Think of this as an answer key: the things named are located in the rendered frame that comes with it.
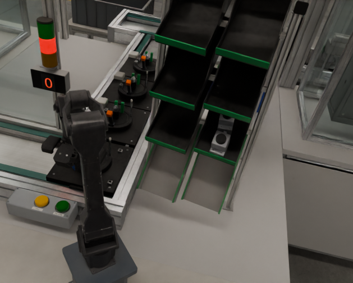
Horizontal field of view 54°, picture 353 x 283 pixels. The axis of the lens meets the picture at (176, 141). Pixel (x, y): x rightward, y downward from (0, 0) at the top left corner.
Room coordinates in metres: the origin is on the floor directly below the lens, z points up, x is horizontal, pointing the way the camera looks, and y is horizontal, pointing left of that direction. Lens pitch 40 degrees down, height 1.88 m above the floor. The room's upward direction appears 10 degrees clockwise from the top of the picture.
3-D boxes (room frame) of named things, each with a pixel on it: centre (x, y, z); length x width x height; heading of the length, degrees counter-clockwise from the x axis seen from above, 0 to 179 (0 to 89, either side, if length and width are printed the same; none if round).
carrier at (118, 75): (1.38, 0.24, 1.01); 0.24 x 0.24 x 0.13; 85
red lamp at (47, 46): (1.02, 0.47, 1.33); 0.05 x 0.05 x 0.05
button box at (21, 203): (0.67, 0.39, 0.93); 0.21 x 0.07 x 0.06; 85
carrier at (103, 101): (1.14, 0.27, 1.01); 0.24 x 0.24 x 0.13; 85
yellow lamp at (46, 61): (1.02, 0.47, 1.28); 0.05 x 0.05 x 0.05
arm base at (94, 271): (0.46, 0.14, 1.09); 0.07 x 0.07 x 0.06; 39
